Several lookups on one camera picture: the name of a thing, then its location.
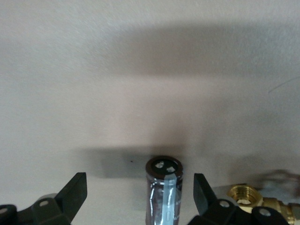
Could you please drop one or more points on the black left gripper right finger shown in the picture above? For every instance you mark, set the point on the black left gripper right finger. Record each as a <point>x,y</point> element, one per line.
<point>215,213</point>

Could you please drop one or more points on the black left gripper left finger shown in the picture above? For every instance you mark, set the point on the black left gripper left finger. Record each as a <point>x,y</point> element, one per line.
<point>56,208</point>

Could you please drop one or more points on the brown cylindrical capacitor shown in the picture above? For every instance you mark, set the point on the brown cylindrical capacitor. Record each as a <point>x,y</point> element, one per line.
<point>161,199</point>

